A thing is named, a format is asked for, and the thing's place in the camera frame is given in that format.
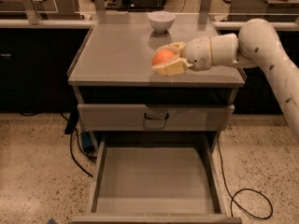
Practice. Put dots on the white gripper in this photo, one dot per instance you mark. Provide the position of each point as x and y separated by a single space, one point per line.
198 53

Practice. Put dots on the orange fruit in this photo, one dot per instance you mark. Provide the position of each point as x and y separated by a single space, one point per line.
162 56

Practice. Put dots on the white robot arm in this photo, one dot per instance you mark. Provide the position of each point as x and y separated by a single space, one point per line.
256 44

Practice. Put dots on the grey metal drawer cabinet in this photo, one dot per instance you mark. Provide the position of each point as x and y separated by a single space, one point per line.
114 68

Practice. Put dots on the closed grey top drawer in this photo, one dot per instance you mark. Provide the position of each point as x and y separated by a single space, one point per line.
166 118

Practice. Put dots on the open grey middle drawer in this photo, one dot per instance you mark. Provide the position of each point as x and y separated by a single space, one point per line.
155 184

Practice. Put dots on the white ceramic bowl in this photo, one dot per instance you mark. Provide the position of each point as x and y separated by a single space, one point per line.
161 21

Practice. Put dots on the grey background table right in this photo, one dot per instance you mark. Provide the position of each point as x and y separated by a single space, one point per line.
270 10

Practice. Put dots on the grey background table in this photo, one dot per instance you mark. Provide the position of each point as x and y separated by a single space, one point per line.
270 10
45 9

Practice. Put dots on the blue power adapter box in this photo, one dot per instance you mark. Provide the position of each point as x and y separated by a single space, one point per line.
86 142

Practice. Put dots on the grey background table left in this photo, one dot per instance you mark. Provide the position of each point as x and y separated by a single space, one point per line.
45 9

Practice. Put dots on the white horizontal rail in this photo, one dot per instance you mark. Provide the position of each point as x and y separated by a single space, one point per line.
74 24

